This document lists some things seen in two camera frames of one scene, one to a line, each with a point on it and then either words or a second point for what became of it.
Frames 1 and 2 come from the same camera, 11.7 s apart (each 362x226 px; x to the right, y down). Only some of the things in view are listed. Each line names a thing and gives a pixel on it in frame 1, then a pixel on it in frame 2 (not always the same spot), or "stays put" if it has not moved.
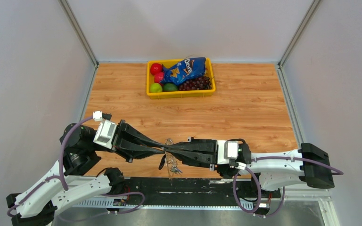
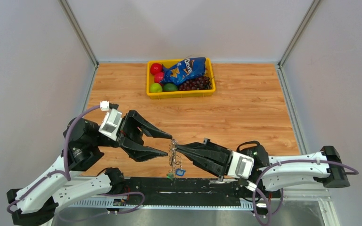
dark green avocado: x=169 y=86 stays put
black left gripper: x=131 y=149 → x=131 y=137
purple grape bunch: x=201 y=83 stays put
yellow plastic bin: x=182 y=94 stays put
